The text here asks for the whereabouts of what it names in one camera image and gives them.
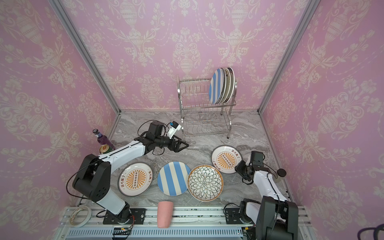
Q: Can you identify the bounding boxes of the green drink can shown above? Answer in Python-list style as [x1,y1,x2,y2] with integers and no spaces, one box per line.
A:
[99,144,114,155]

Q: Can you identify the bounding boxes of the purple drink bottle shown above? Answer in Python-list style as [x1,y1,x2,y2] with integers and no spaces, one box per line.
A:
[93,129,116,150]

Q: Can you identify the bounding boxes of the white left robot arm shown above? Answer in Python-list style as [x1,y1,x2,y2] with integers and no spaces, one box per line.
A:
[72,121,189,224]

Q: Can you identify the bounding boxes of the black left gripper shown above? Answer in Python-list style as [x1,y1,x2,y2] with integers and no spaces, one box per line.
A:
[154,133,189,153]

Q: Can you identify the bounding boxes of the pink cup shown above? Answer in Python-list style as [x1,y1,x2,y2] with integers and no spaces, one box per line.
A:
[157,201,174,229]

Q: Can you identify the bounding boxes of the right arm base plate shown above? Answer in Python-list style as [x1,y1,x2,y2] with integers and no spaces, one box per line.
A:
[223,206,254,225]

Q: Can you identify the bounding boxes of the aluminium front rail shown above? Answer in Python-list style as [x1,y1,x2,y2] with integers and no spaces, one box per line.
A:
[52,205,316,240]

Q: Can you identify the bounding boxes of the orange sunburst plate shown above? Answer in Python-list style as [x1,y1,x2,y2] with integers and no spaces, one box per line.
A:
[211,145,243,174]
[118,163,153,197]

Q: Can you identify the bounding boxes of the white tape roll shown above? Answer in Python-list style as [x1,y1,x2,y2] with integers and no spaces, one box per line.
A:
[69,206,92,228]

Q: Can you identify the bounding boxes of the green red rimmed white plate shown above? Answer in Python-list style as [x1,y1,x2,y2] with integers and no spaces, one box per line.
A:
[227,67,236,103]

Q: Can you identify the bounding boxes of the black white flower pattern plate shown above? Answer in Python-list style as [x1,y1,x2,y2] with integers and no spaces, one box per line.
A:
[187,165,224,202]

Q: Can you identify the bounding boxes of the stainless steel dish rack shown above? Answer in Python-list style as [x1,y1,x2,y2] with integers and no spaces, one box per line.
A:
[177,78,237,138]

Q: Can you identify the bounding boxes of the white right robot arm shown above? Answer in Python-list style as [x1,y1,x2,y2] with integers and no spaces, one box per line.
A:
[235,151,299,240]

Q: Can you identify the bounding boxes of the blue cream striped plate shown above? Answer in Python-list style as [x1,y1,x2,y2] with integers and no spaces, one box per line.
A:
[158,162,191,197]
[209,68,226,104]

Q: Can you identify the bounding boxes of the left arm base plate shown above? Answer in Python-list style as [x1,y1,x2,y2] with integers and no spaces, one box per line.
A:
[103,208,147,225]

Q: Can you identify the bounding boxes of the blue cream striped plate front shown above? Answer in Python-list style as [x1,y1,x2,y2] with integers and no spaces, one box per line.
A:
[158,162,191,197]

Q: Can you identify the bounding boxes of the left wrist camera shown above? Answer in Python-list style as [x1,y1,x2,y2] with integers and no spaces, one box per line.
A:
[167,121,182,139]

